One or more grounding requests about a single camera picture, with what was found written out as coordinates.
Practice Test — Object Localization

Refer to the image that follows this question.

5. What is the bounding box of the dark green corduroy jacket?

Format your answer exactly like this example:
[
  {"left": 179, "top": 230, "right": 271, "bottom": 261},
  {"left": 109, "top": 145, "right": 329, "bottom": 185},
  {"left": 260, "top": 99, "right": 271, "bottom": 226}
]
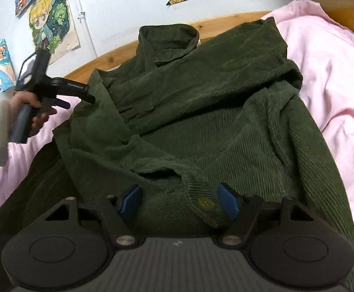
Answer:
[{"left": 0, "top": 16, "right": 354, "bottom": 292}]

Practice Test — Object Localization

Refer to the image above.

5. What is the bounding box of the person's left hand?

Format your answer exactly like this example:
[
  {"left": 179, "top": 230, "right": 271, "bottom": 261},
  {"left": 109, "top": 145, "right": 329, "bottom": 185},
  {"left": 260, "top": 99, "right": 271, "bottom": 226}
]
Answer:
[{"left": 9, "top": 91, "right": 57, "bottom": 143}]

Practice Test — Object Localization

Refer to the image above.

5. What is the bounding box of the blue orange anime poster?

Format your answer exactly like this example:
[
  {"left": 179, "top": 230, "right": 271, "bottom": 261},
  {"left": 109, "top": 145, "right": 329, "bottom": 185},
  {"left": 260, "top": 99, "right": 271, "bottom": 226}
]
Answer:
[{"left": 0, "top": 39, "right": 16, "bottom": 95}]

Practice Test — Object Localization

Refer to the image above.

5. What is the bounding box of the blond anime character poster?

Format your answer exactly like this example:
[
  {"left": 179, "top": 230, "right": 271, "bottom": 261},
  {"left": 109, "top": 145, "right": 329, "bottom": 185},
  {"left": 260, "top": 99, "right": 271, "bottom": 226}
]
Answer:
[{"left": 28, "top": 0, "right": 80, "bottom": 63}]

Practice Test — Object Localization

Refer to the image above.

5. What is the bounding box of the pink bed sheet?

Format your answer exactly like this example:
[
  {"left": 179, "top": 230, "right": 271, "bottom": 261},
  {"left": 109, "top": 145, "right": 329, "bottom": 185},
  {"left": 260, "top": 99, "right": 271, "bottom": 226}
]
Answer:
[{"left": 0, "top": 0, "right": 354, "bottom": 253}]

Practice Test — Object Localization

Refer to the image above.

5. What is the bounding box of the white wall conduit pipe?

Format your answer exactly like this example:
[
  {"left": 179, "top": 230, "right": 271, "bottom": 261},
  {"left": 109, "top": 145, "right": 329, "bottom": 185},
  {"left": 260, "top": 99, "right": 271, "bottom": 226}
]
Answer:
[{"left": 75, "top": 0, "right": 97, "bottom": 59}]

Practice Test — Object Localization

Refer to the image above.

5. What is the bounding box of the wooden bed frame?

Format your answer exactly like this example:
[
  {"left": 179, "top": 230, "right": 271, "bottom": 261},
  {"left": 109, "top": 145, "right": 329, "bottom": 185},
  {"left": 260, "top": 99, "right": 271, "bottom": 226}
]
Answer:
[{"left": 66, "top": 0, "right": 354, "bottom": 84}]

